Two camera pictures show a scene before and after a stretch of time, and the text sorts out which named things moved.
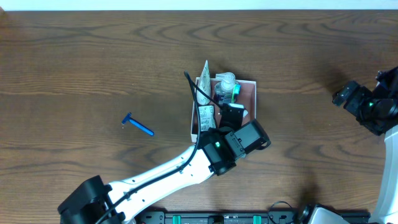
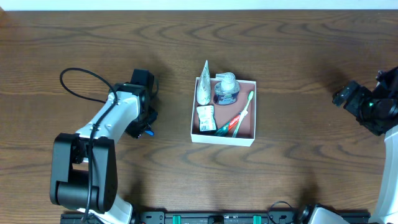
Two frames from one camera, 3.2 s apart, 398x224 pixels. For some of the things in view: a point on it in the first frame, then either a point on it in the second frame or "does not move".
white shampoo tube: (204, 85) does not move
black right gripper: (343, 95) does not move
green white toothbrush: (236, 90) -> (244, 113)
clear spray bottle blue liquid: (226, 90) does not move
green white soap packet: (207, 116) does not move
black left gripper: (231, 115) -> (142, 125)
